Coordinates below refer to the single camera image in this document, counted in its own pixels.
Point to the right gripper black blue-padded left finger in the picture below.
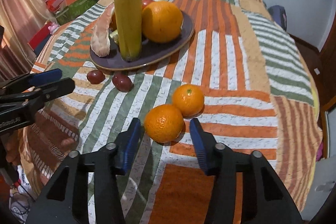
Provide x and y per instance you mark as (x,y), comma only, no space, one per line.
(64,199)

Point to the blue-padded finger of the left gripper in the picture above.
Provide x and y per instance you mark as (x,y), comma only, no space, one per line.
(39,79)

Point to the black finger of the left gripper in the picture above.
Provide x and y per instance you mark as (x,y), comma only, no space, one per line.
(48,92)

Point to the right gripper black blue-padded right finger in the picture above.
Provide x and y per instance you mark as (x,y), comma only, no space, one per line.
(265,197)

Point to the orange with sticker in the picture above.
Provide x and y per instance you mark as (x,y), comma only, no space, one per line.
(113,25)

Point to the cut yellow banana piece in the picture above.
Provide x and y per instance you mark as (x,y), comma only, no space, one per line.
(129,26)

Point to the red tomato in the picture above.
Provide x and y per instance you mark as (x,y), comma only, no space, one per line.
(146,3)

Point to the large orange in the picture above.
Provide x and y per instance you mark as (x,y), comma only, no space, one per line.
(161,21)

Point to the long yellow banana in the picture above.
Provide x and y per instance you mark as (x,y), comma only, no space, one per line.
(114,36)

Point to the red and blue box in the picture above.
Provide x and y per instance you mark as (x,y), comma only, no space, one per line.
(39,40)

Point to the dark red grape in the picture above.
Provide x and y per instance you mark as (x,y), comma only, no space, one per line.
(95,77)
(122,82)

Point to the pink toy figure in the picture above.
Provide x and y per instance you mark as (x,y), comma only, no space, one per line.
(53,27)

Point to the white plastic chair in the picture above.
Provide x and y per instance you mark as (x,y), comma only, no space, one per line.
(323,183)

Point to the small mandarin front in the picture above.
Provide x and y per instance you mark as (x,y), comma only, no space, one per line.
(164,123)

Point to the small mandarin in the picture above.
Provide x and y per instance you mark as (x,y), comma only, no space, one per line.
(164,123)
(189,99)

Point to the orange red boxes stack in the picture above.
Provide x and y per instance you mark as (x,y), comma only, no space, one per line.
(61,1)

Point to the striped pink curtain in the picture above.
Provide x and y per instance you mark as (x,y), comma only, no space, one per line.
(21,20)

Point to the green patterned box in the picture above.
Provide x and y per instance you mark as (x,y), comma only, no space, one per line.
(73,10)

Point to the small mandarin rear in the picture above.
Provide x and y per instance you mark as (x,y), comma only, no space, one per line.
(189,99)

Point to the purple ceramic plate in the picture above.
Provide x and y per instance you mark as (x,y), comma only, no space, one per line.
(151,52)

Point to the striped patchwork bedspread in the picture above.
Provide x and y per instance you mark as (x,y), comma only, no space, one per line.
(259,93)

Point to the blue bag beside bed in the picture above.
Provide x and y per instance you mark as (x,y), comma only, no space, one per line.
(278,14)

